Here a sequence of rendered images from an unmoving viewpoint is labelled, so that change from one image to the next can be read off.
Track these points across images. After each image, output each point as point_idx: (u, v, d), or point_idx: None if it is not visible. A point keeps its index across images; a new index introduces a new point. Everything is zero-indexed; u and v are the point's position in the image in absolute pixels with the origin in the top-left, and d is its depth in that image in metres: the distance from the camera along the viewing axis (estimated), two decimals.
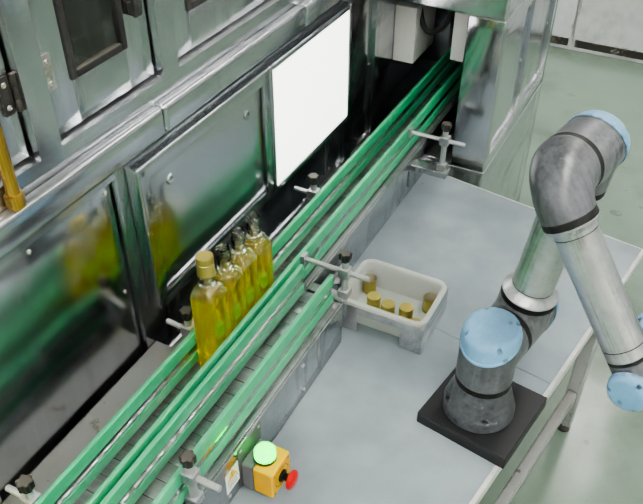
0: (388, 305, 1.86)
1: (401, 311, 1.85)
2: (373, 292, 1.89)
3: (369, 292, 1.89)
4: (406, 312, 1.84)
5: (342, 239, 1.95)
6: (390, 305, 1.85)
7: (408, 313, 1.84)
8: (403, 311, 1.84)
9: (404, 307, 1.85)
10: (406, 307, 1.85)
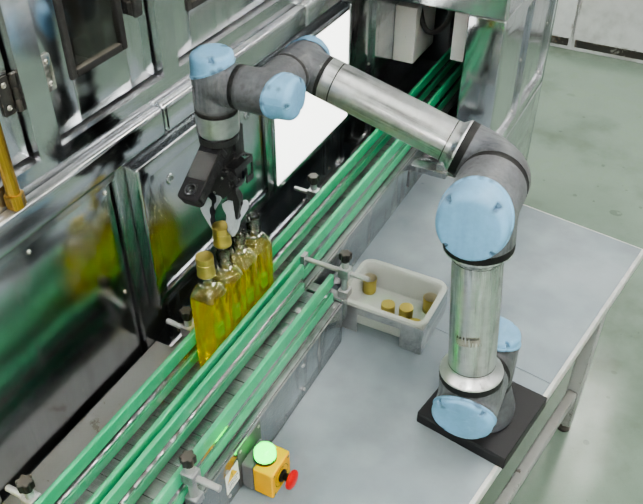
0: (388, 305, 1.86)
1: (401, 311, 1.85)
2: (215, 225, 1.47)
3: (214, 228, 1.46)
4: (406, 312, 1.84)
5: (342, 239, 1.95)
6: (390, 306, 1.86)
7: (408, 313, 1.84)
8: (403, 311, 1.84)
9: (404, 307, 1.85)
10: (406, 307, 1.85)
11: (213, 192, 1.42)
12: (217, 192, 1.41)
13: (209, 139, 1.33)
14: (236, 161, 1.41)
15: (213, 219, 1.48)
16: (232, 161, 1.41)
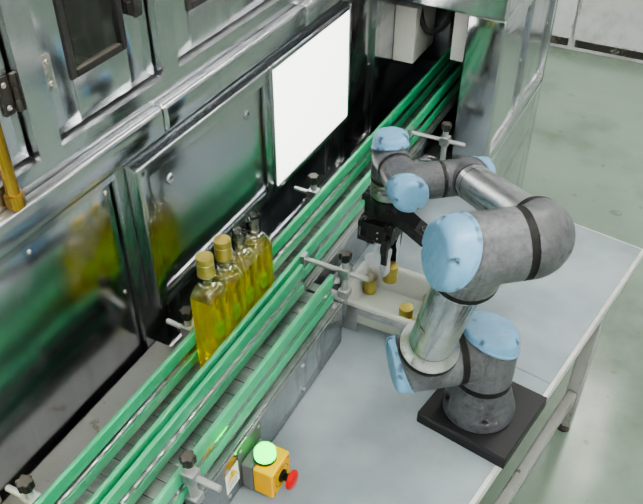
0: (391, 267, 1.79)
1: (401, 311, 1.85)
2: (216, 239, 1.49)
3: (215, 242, 1.48)
4: (406, 312, 1.84)
5: (342, 239, 1.95)
6: (393, 267, 1.79)
7: (408, 313, 1.84)
8: (403, 311, 1.84)
9: (404, 307, 1.85)
10: (406, 307, 1.85)
11: (396, 239, 1.74)
12: (397, 235, 1.74)
13: None
14: None
15: None
16: None
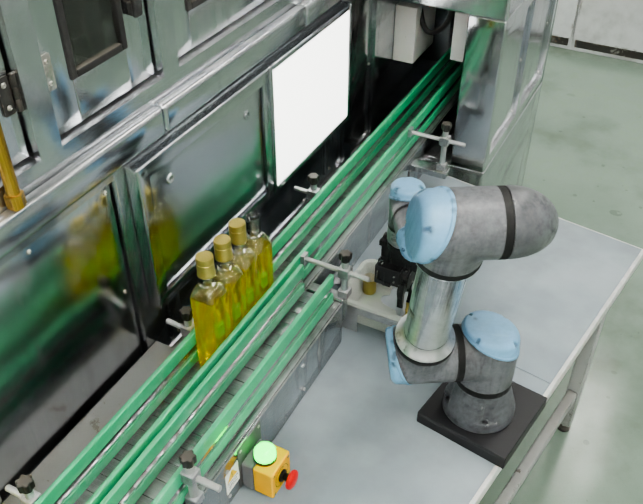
0: (240, 222, 1.53)
1: None
2: (216, 239, 1.49)
3: (215, 242, 1.48)
4: (406, 312, 1.84)
5: (342, 239, 1.95)
6: (241, 221, 1.54)
7: None
8: None
9: None
10: (406, 307, 1.85)
11: (411, 282, 1.80)
12: (413, 279, 1.80)
13: None
14: None
15: None
16: None
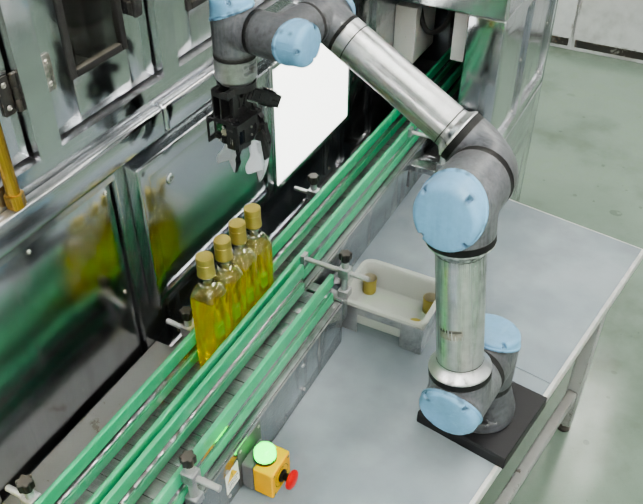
0: (240, 222, 1.53)
1: (256, 212, 1.56)
2: (216, 239, 1.49)
3: (215, 242, 1.48)
4: (260, 209, 1.57)
5: (342, 239, 1.95)
6: (241, 221, 1.54)
7: (260, 209, 1.58)
8: (258, 210, 1.57)
9: (252, 208, 1.57)
10: (253, 207, 1.57)
11: None
12: None
13: None
14: None
15: None
16: None
